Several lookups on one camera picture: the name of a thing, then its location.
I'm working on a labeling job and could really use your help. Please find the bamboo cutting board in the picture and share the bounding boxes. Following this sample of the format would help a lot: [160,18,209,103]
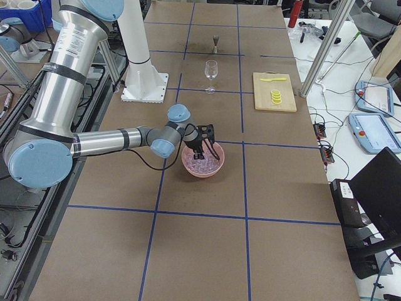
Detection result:
[253,72,297,112]

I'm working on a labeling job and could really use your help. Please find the pile of ice cubes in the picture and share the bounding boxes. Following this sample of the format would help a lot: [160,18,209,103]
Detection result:
[183,149,222,174]

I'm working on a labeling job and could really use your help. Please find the teach pendant far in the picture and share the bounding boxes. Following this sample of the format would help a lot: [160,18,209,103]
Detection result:
[355,80,394,117]

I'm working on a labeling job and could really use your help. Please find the teach pendant near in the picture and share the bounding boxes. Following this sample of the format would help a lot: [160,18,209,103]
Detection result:
[348,113,400,154]

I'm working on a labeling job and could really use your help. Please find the clear wine glass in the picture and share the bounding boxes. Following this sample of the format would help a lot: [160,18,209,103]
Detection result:
[204,60,219,94]

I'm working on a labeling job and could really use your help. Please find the grey office chair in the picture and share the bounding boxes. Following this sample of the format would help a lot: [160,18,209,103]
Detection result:
[353,0,400,40]

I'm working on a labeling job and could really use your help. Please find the aluminium camera post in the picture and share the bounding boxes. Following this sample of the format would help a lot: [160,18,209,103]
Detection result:
[300,0,355,98]

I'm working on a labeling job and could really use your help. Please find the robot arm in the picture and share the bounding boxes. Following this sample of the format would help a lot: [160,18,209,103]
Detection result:
[3,1,214,189]

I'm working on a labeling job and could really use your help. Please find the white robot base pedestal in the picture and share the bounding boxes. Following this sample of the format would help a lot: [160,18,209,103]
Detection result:
[118,0,169,103]

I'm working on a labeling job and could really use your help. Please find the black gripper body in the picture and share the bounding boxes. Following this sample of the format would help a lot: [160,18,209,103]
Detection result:
[187,124,215,151]

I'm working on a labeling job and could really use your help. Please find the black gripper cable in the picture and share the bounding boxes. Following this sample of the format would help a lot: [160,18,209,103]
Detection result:
[127,124,197,172]

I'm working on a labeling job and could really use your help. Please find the teach pendant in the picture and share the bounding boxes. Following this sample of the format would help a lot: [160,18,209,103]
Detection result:
[348,113,400,154]
[355,80,394,117]

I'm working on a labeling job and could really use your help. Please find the wooden board leaning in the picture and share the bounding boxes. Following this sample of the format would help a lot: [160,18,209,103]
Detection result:
[372,26,400,78]

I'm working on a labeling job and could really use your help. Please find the black monitor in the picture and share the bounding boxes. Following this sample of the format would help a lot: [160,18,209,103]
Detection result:
[349,147,400,238]

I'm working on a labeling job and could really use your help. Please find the pink bowl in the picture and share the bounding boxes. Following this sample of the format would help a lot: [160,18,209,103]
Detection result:
[181,141,225,178]

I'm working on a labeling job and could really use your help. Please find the yellow plastic knife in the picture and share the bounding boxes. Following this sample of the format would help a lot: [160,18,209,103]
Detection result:
[259,77,287,82]

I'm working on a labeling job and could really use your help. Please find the steel double jigger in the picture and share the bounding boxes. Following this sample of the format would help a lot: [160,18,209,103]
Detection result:
[212,35,219,54]

